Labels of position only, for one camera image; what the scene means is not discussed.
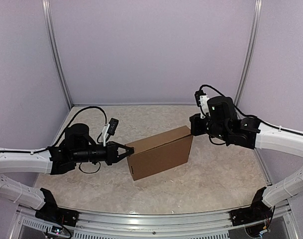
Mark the left aluminium frame post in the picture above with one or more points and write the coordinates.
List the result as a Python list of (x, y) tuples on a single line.
[(55, 52)]

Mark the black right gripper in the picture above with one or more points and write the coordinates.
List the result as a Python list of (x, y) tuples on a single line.
[(196, 129)]

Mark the aluminium front rail frame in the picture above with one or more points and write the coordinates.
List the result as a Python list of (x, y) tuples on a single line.
[(119, 217)]

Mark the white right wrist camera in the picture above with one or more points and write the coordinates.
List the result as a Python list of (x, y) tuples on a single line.
[(201, 100)]

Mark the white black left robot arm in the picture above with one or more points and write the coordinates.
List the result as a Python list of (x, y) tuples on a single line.
[(77, 147)]

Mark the aluminium frame post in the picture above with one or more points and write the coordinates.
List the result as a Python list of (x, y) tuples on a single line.
[(250, 51), (55, 52)]

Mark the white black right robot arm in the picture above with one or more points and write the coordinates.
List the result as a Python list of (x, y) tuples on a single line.
[(218, 119)]

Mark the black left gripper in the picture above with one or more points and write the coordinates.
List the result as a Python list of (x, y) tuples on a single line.
[(111, 156)]

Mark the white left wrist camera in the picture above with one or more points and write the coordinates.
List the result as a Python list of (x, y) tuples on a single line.
[(108, 130)]

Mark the small circuit board with LEDs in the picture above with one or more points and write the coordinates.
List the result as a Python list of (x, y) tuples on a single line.
[(56, 230)]

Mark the brown cardboard box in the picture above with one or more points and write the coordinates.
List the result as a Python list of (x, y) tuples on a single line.
[(159, 152)]

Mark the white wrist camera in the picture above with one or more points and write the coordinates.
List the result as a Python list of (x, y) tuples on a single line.
[(108, 130), (201, 100)]

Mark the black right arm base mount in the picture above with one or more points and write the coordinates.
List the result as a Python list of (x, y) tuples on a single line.
[(255, 212)]

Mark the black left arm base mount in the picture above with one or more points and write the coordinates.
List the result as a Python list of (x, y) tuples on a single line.
[(52, 213)]

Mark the right aluminium frame post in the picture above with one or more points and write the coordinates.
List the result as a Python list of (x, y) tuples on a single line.
[(250, 51)]

